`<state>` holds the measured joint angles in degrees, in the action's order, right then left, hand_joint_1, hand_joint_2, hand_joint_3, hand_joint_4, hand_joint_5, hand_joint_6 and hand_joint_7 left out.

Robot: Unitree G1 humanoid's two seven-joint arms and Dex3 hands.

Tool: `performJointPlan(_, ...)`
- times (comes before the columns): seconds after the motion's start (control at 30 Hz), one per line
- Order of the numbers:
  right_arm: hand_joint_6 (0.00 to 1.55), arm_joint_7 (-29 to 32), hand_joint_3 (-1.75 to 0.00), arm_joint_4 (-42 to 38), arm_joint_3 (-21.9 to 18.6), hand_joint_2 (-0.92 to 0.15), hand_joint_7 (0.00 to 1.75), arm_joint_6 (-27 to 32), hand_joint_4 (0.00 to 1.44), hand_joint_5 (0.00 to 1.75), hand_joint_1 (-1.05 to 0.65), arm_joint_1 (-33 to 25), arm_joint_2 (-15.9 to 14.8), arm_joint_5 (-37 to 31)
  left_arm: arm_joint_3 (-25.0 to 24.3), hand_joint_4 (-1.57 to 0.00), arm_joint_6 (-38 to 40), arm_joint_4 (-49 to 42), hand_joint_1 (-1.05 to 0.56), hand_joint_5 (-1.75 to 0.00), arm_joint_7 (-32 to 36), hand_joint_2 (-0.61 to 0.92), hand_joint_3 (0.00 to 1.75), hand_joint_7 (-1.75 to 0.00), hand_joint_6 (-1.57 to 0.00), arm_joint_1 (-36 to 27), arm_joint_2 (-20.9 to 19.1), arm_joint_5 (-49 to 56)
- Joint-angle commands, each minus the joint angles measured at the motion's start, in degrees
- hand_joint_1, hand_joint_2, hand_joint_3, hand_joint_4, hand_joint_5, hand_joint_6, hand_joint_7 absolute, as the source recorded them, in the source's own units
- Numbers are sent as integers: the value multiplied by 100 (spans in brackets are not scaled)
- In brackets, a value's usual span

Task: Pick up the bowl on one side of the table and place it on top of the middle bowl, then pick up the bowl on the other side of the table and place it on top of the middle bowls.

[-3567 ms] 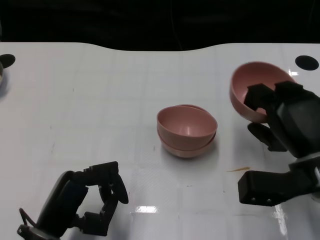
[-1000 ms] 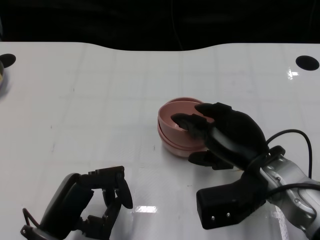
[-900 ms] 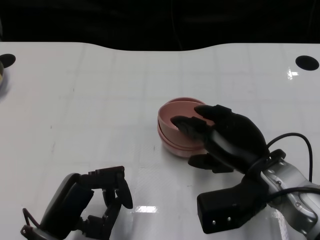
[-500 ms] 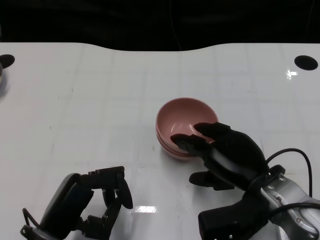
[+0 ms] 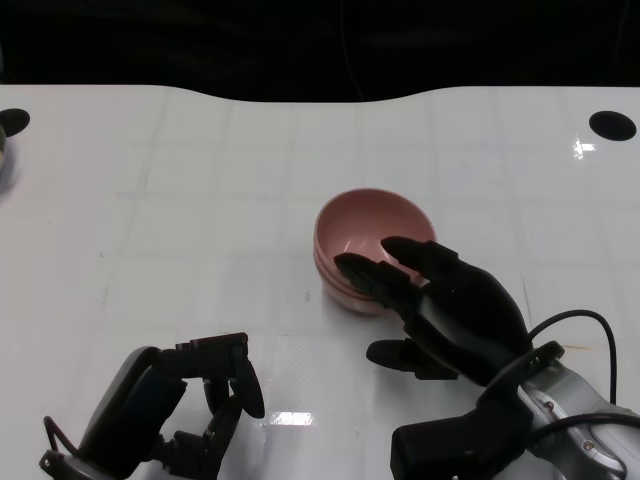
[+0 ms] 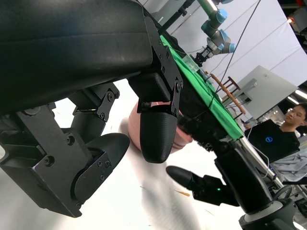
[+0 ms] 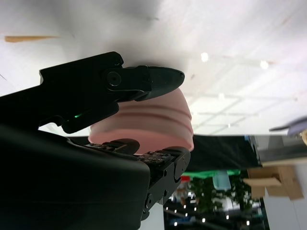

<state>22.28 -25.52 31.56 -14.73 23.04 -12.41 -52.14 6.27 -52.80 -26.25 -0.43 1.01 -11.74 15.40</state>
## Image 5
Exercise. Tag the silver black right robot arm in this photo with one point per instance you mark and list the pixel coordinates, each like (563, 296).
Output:
(575, 400)

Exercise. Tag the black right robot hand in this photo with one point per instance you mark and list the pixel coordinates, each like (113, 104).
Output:
(465, 320)

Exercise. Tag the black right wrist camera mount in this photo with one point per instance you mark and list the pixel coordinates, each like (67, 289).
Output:
(450, 445)

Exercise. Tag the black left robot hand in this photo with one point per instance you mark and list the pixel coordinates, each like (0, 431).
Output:
(135, 410)

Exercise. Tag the pink plastic bowl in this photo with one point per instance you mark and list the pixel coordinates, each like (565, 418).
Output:
(350, 303)
(370, 215)
(320, 268)

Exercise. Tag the metal dish with beige content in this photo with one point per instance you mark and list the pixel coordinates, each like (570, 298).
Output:
(2, 145)

